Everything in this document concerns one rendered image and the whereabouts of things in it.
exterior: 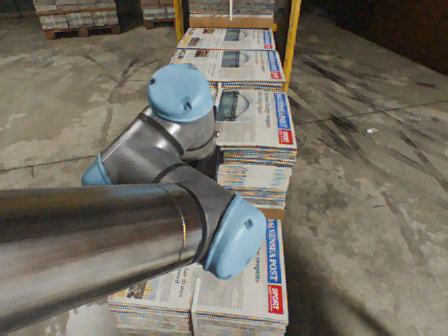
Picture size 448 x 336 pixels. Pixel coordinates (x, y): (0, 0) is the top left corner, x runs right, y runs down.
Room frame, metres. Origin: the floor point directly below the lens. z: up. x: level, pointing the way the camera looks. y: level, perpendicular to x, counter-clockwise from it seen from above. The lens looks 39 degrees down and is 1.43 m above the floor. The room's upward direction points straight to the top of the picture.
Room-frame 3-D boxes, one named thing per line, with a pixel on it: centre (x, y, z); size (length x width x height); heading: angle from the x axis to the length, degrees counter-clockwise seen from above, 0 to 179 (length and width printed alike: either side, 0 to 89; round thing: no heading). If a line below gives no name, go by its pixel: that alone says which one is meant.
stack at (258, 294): (0.86, 0.00, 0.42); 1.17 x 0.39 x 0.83; 175
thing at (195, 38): (1.28, -0.03, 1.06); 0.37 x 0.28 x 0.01; 85
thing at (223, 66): (0.99, -0.02, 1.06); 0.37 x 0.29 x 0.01; 86
